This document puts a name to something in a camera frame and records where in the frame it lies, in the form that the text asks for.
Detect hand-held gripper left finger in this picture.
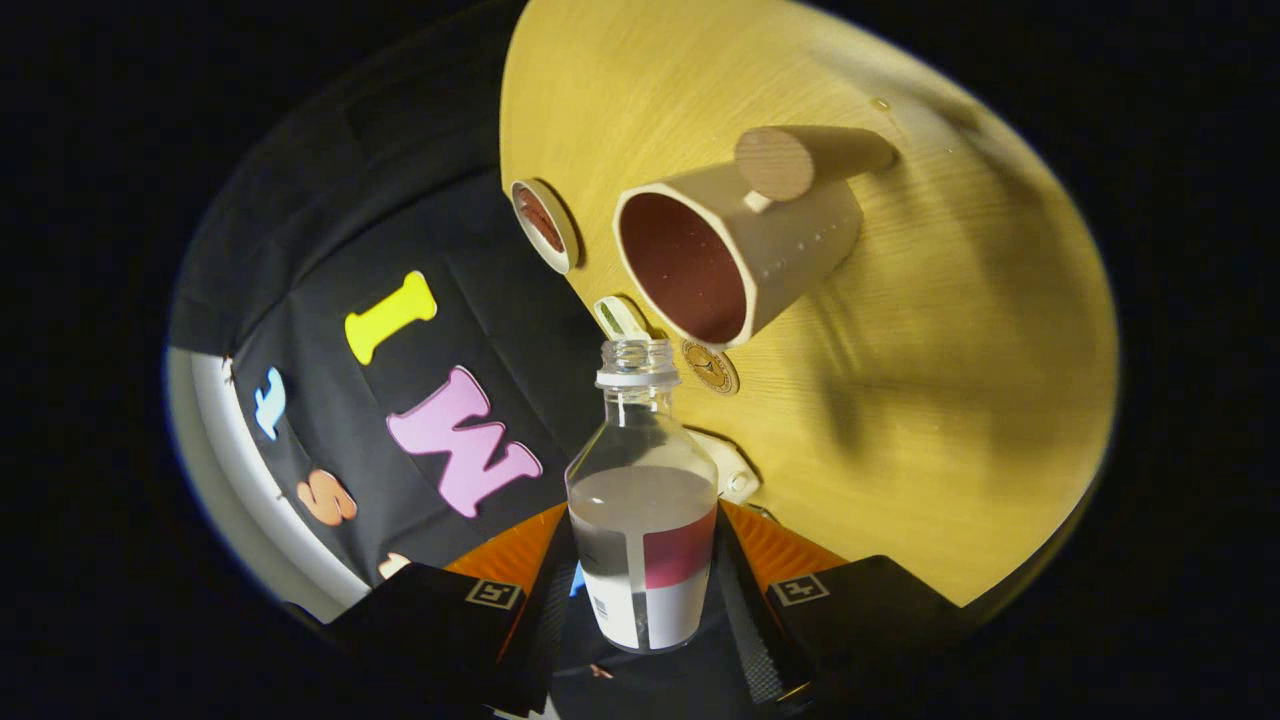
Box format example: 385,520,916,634
325,503,579,716

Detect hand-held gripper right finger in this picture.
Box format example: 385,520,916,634
712,502,988,713

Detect clear juice bottle pink label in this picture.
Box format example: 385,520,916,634
565,338,720,655

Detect round wooden coaster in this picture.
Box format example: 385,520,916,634
681,339,741,396

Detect cream cup wooden handle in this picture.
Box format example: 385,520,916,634
612,125,899,351

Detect white toaster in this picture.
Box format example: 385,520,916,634
690,430,763,504

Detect wooden table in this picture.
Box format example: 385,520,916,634
498,0,1121,609

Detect white divided seed dish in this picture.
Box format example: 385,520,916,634
594,296,656,343

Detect white round plate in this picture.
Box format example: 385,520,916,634
510,179,581,275

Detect red meat piece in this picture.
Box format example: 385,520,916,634
520,188,566,251

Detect black backdrop cloth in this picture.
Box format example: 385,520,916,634
165,0,761,720

